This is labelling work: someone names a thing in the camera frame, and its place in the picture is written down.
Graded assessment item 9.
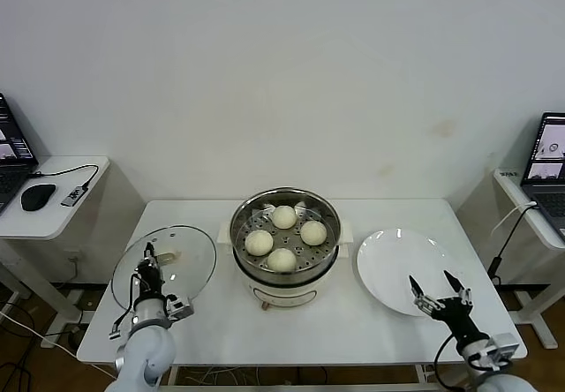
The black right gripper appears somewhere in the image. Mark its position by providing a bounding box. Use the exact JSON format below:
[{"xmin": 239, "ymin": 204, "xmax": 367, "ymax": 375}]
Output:
[{"xmin": 408, "ymin": 269, "xmax": 491, "ymax": 347}]

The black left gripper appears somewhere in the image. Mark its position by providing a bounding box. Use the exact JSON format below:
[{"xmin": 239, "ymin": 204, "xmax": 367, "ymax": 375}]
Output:
[{"xmin": 133, "ymin": 242, "xmax": 165, "ymax": 298}]

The round glass lid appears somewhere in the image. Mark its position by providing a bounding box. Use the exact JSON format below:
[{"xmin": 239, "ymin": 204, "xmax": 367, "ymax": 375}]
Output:
[{"xmin": 111, "ymin": 225, "xmax": 218, "ymax": 312}]

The white steamed baozi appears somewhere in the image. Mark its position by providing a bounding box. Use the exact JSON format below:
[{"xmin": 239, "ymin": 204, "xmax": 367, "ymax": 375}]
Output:
[
  {"xmin": 299, "ymin": 220, "xmax": 328, "ymax": 247},
  {"xmin": 271, "ymin": 205, "xmax": 298, "ymax": 230},
  {"xmin": 267, "ymin": 247, "xmax": 297, "ymax": 274},
  {"xmin": 245, "ymin": 229, "xmax": 275, "ymax": 256}
]

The stainless steel steamer pot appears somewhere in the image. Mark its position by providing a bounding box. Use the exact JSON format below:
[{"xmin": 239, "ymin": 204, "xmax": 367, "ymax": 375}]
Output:
[{"xmin": 229, "ymin": 186, "xmax": 343, "ymax": 285}]

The white round plate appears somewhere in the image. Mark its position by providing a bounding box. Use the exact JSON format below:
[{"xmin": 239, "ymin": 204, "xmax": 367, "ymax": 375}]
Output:
[{"xmin": 356, "ymin": 228, "xmax": 463, "ymax": 318}]

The grey usb hub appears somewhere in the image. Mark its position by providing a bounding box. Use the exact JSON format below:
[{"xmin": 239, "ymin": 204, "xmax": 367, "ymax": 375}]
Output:
[{"xmin": 60, "ymin": 185, "xmax": 87, "ymax": 207}]

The black computer mouse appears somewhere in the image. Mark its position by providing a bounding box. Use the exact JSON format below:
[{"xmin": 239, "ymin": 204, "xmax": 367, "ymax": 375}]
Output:
[{"xmin": 20, "ymin": 183, "xmax": 57, "ymax": 212}]

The cream electric cooker base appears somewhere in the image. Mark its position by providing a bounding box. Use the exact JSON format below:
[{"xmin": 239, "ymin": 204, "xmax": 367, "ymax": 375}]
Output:
[{"xmin": 217, "ymin": 219, "xmax": 354, "ymax": 312}]

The open dark grey laptop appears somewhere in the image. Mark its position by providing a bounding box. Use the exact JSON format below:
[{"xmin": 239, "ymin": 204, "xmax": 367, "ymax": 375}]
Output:
[
  {"xmin": 520, "ymin": 110, "xmax": 565, "ymax": 241},
  {"xmin": 0, "ymin": 92, "xmax": 40, "ymax": 215}
]

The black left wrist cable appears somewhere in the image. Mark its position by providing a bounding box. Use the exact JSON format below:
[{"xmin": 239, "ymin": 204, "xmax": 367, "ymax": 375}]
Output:
[{"xmin": 109, "ymin": 272, "xmax": 143, "ymax": 338}]

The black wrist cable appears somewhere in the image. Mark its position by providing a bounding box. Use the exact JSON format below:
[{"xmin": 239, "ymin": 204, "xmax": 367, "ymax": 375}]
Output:
[
  {"xmin": 433, "ymin": 334, "xmax": 464, "ymax": 391},
  {"xmin": 109, "ymin": 272, "xmax": 143, "ymax": 338}
]

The black laptop power cable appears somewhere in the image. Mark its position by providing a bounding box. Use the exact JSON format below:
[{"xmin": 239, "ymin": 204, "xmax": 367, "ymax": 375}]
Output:
[{"xmin": 487, "ymin": 205, "xmax": 538, "ymax": 287}]

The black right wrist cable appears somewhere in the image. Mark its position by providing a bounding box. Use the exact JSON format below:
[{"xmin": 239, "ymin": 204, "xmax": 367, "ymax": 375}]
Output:
[{"xmin": 433, "ymin": 334, "xmax": 464, "ymax": 391}]

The white table frame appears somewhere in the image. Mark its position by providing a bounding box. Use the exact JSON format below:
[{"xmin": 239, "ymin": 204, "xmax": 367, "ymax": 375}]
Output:
[{"xmin": 167, "ymin": 363, "xmax": 469, "ymax": 392}]

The white laptop cable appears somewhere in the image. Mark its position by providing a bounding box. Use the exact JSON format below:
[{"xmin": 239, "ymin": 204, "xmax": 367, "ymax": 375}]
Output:
[{"xmin": 489, "ymin": 200, "xmax": 539, "ymax": 236}]

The black usb hub cable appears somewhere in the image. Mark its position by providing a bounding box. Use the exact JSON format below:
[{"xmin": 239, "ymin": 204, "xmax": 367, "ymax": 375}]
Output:
[{"xmin": 28, "ymin": 163, "xmax": 99, "ymax": 190}]

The white cable bundle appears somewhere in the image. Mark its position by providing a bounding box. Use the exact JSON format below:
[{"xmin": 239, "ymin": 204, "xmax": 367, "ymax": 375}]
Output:
[{"xmin": 180, "ymin": 365, "xmax": 255, "ymax": 387}]

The white floor cable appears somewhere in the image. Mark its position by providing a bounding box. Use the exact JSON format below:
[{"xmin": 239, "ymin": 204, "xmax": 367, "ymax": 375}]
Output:
[{"xmin": 0, "ymin": 310, "xmax": 111, "ymax": 374}]

